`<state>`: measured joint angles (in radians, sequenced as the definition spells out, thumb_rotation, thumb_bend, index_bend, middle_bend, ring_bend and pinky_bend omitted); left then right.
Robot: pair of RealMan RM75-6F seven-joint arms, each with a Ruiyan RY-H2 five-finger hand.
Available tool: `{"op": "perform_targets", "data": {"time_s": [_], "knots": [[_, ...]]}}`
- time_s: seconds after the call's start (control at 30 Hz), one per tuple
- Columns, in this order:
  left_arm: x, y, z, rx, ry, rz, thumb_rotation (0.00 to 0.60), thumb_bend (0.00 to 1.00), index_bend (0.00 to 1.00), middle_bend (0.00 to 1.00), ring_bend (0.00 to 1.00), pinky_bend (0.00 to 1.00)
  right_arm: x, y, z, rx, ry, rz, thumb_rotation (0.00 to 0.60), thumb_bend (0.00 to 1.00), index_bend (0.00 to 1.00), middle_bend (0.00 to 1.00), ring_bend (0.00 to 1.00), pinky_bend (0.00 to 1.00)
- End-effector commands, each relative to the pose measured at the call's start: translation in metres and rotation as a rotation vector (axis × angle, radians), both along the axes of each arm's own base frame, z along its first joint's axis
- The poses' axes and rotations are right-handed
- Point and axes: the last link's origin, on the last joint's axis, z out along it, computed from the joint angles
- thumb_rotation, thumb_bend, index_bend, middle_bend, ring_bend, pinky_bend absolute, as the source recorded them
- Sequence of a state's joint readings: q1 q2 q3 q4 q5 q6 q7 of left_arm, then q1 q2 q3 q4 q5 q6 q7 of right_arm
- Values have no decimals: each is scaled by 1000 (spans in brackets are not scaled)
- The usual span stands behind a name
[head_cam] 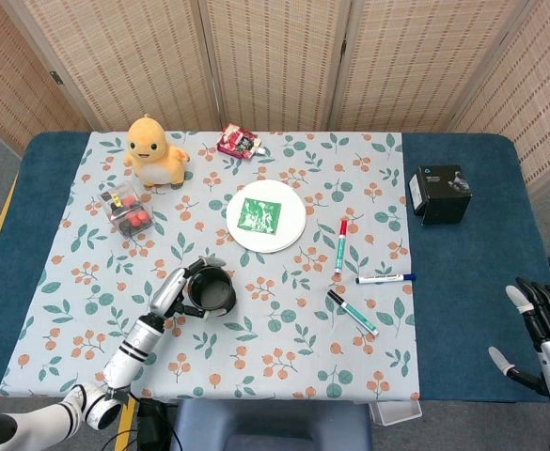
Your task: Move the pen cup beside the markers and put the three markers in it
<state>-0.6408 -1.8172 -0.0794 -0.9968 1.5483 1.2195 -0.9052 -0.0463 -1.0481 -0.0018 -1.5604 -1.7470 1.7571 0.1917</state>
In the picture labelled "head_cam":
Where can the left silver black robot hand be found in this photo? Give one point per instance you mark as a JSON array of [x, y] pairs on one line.
[[168, 291]]

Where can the black cup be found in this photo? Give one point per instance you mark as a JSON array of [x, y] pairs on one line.
[[211, 293]]

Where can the red capped green marker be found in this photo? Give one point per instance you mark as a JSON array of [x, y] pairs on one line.
[[340, 249]]

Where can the black capped green marker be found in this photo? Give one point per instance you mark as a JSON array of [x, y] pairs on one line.
[[354, 315]]

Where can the blue capped whiteboard marker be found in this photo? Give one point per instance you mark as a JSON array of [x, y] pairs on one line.
[[382, 279]]

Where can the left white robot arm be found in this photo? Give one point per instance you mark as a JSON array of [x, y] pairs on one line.
[[133, 347]]

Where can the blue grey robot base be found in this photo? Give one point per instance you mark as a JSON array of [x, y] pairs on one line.
[[274, 427]]

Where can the floral fruit print tablecloth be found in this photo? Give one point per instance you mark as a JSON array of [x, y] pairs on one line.
[[208, 357]]

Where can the clear box with red caps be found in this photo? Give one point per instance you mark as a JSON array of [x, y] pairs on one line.
[[124, 211]]

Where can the green foil sachet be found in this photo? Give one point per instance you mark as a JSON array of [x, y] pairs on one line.
[[258, 216]]

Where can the yellow plush dinosaur toy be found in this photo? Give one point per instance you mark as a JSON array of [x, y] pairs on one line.
[[154, 160]]

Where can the white paper plate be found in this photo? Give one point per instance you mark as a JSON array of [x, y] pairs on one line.
[[293, 221]]

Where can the red snack packet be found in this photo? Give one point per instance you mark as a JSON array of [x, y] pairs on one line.
[[234, 141]]

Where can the white plastic tray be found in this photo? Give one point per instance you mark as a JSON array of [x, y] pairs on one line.
[[397, 413]]

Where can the black cardboard box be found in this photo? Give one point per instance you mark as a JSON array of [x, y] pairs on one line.
[[444, 202]]

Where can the woven bamboo screen panel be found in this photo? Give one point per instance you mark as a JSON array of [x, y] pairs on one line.
[[124, 61], [538, 103], [274, 61], [6, 80], [420, 61]]

